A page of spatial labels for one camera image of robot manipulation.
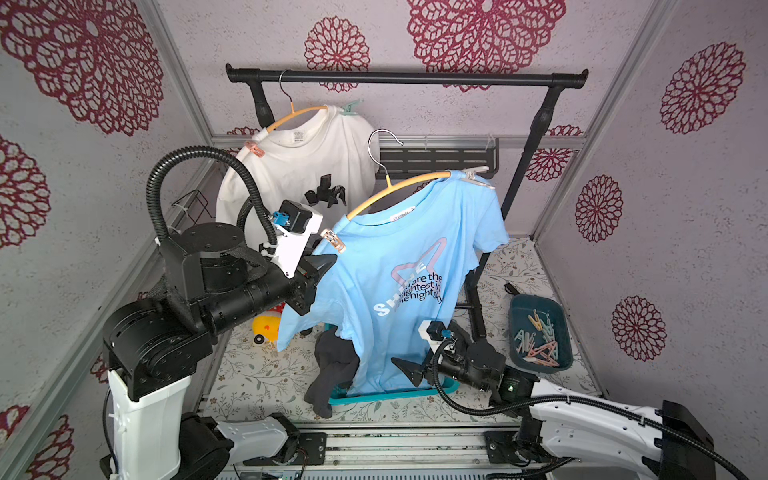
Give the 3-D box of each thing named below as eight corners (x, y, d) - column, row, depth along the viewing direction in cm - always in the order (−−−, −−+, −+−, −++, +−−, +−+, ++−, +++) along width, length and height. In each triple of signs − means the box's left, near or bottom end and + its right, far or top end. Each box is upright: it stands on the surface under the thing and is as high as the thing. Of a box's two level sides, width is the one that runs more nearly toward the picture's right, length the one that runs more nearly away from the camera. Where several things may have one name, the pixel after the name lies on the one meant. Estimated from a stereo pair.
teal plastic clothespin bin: (509, 368, 90) (515, 361, 85) (507, 297, 105) (512, 289, 101) (567, 380, 87) (576, 374, 83) (556, 306, 103) (563, 298, 99)
